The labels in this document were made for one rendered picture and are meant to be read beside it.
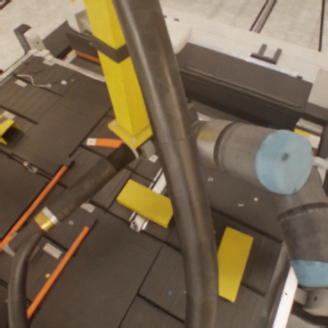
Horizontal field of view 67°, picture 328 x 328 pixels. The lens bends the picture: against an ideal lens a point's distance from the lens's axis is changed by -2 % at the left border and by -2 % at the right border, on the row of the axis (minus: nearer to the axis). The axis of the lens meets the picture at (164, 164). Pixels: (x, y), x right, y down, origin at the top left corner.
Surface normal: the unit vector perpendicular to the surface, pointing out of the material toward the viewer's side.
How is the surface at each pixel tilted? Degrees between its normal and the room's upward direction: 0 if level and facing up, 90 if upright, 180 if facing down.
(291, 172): 56
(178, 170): 46
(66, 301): 0
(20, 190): 0
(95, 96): 0
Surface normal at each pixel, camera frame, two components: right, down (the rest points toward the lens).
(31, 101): -0.02, -0.49
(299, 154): 0.55, 0.24
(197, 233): -0.03, 0.28
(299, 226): -0.71, -0.29
